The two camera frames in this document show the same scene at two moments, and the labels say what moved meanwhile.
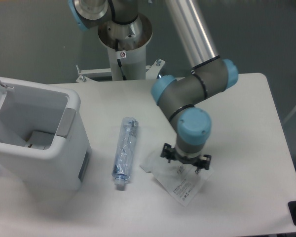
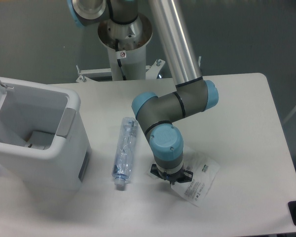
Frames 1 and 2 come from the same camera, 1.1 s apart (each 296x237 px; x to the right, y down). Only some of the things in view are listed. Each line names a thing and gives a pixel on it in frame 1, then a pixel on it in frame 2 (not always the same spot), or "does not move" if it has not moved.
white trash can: x=38 y=141 does not move
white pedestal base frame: x=153 y=72 does not move
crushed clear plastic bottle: x=125 y=151 does not move
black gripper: x=201 y=162 to x=178 y=176
